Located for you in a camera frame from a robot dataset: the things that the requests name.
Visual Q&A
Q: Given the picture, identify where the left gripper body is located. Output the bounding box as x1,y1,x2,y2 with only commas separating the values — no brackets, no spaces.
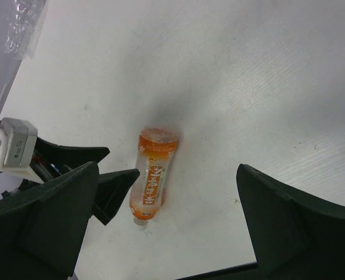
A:
0,157,73,200

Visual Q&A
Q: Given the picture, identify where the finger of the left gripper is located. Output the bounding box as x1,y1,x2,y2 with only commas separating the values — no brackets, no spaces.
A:
92,169,140,225
35,138,110,175

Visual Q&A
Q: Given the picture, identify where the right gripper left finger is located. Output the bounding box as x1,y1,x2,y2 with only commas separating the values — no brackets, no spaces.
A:
0,162,99,279

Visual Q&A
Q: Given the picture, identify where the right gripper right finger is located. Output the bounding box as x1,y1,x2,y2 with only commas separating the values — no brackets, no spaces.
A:
236,164,345,279

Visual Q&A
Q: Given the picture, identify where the orange label plastic bottle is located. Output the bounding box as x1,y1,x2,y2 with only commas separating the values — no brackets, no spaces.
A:
130,127,178,228

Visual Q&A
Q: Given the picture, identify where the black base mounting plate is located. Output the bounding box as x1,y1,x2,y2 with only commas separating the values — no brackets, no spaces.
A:
183,262,264,280

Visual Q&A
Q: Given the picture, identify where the clear crushed plastic bottle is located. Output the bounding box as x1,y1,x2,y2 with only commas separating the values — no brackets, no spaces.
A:
4,0,48,60

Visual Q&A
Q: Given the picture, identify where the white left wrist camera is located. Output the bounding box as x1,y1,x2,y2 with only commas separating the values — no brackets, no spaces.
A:
0,117,43,183

